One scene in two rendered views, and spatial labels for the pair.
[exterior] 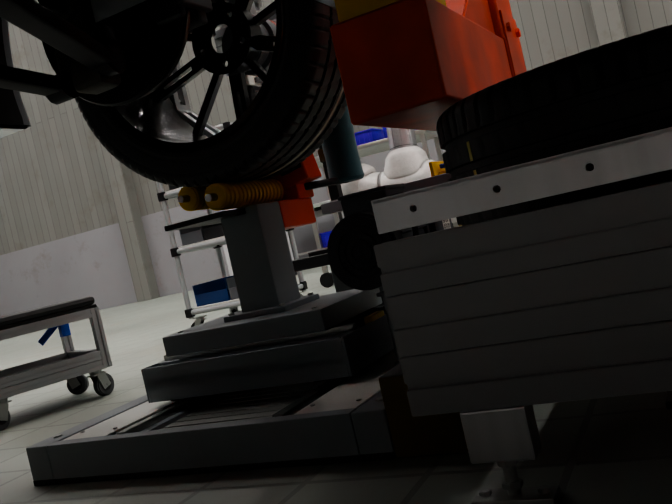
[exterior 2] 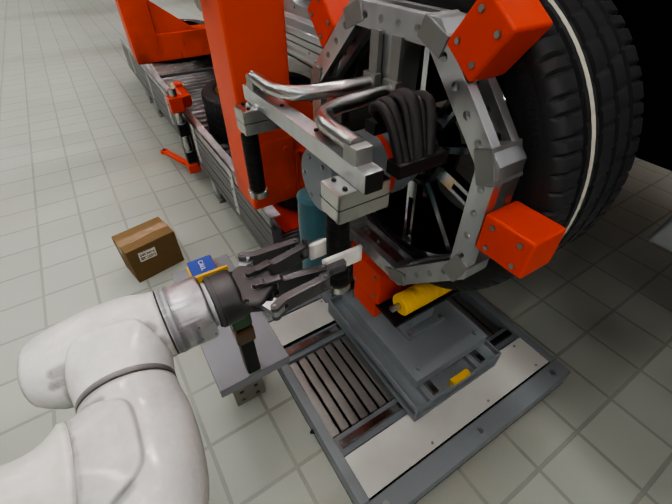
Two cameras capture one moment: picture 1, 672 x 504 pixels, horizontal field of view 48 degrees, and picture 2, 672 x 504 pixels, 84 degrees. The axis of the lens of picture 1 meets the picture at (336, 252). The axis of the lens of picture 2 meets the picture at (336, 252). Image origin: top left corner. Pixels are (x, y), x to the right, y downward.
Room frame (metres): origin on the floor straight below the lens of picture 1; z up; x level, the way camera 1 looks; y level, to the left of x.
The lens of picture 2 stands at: (2.50, 0.37, 1.22)
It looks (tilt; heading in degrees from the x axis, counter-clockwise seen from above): 42 degrees down; 211
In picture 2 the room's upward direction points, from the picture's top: straight up
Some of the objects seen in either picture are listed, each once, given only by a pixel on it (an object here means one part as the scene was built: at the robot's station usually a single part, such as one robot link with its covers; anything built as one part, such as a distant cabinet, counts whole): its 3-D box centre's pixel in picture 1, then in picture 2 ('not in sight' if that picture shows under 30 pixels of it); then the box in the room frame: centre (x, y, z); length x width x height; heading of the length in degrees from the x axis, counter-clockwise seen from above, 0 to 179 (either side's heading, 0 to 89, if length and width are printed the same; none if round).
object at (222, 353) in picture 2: (401, 191); (224, 314); (2.12, -0.22, 0.44); 0.43 x 0.17 x 0.03; 64
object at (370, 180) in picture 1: (362, 194); not in sight; (2.80, -0.14, 0.48); 0.18 x 0.16 x 0.22; 67
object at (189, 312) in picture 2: not in sight; (190, 312); (2.34, 0.03, 0.83); 0.09 x 0.06 x 0.09; 64
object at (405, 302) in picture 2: (218, 195); (435, 286); (1.80, 0.24, 0.51); 0.29 x 0.06 x 0.06; 154
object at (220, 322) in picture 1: (263, 268); (415, 294); (1.69, 0.17, 0.32); 0.40 x 0.30 x 0.28; 64
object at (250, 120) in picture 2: not in sight; (260, 115); (1.95, -0.15, 0.93); 0.09 x 0.05 x 0.05; 154
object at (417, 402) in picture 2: (282, 351); (407, 330); (1.69, 0.17, 0.13); 0.50 x 0.36 x 0.10; 64
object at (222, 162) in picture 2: not in sight; (192, 128); (1.10, -1.51, 0.28); 2.47 x 0.09 x 0.22; 64
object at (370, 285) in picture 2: (276, 194); (387, 274); (1.81, 0.11, 0.48); 0.16 x 0.12 x 0.17; 154
